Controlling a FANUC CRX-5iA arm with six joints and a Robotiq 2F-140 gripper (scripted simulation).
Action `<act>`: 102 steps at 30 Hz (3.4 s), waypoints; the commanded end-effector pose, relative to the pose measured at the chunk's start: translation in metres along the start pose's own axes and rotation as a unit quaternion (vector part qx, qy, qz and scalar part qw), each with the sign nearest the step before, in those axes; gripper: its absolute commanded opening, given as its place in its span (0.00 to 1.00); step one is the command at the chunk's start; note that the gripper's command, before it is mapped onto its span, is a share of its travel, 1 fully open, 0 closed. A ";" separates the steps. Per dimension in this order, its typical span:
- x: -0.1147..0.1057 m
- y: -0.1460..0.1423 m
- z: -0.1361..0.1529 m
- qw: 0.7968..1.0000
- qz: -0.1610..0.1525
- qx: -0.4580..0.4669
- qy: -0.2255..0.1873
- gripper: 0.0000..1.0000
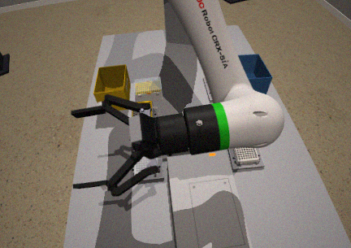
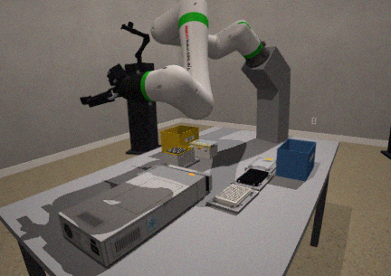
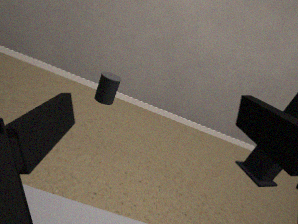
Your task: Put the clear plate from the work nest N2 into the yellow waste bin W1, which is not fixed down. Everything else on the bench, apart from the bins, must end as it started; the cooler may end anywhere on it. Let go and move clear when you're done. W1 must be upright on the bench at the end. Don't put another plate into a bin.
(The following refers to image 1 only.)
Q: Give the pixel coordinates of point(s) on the yellow open bin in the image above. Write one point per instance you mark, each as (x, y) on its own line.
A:
(110, 80)

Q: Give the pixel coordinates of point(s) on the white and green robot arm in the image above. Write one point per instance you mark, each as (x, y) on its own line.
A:
(248, 120)

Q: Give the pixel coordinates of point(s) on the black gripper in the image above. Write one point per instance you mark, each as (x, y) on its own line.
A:
(171, 134)

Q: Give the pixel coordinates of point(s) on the blue open-top bin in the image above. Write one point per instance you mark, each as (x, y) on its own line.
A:
(255, 67)

